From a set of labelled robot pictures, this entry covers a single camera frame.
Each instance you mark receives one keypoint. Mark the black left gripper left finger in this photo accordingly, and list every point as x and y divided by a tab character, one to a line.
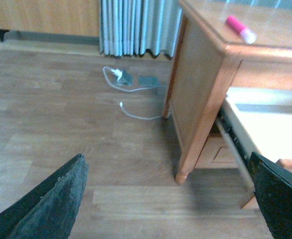
50	209

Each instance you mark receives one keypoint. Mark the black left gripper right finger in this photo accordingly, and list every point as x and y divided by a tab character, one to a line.
273	192

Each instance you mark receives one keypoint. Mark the wooden drawer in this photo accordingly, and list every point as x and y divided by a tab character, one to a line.
215	154
262	120

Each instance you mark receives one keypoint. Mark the pink marker with clear cap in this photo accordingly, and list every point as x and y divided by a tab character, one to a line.
243	31

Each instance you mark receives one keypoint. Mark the open metal floor socket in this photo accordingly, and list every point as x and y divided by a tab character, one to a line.
125	80

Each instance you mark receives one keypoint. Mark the white charger plug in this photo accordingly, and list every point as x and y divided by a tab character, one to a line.
117	73

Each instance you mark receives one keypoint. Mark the wooden nightstand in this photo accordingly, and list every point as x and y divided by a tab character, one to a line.
198	87

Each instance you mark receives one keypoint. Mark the black cabinet leg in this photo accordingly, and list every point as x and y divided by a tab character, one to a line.
2	34

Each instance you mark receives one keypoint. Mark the light wooden cabinet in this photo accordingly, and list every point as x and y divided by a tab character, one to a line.
69	17

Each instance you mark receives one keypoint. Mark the grey pleated curtain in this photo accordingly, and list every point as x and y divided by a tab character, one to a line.
198	27

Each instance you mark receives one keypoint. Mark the black drawer slide rail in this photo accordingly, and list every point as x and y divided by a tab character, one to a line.
235	140

